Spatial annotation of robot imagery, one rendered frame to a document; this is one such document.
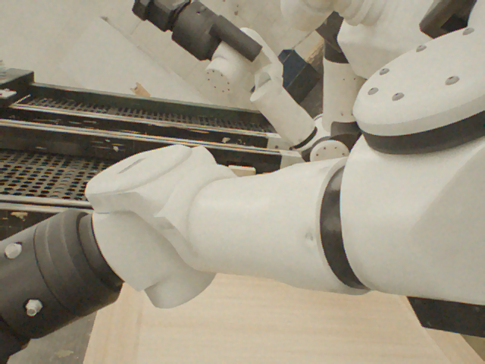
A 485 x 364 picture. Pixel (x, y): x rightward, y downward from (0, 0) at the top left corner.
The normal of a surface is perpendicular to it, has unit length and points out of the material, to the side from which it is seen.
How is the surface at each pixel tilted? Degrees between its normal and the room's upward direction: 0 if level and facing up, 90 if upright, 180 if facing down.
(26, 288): 71
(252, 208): 19
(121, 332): 57
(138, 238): 87
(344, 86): 90
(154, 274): 87
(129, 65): 90
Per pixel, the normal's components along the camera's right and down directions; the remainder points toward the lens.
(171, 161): 0.15, -0.63
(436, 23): -0.54, 0.84
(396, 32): -0.94, -0.25
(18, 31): 0.15, 0.33
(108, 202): -0.61, 0.51
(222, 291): 0.15, -0.94
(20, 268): -0.16, -0.28
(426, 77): -0.48, -0.79
